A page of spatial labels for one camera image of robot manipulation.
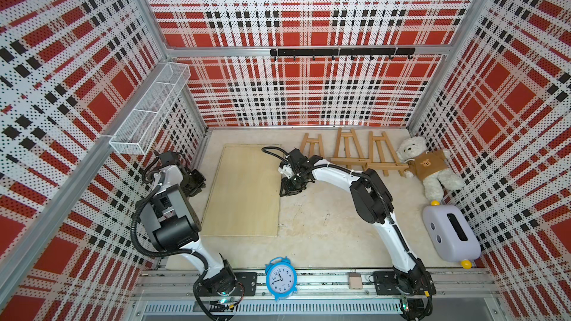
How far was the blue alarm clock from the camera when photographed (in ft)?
2.36

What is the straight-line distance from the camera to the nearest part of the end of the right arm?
751 millimetres

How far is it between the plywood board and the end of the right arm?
0.23 ft

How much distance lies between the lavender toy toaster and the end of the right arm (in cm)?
49

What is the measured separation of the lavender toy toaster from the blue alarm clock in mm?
537

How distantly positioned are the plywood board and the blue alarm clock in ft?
0.36

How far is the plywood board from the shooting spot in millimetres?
872
